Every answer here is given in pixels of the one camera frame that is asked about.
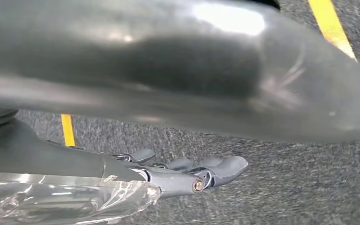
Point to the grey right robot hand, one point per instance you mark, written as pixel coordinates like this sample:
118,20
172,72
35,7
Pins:
74,161

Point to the transparent plastic film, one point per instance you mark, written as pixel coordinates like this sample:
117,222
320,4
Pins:
59,202

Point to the yellow floor tape outline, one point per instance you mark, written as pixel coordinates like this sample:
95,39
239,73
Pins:
330,24

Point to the black rounded robot part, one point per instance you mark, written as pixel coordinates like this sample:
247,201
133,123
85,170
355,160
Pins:
264,2

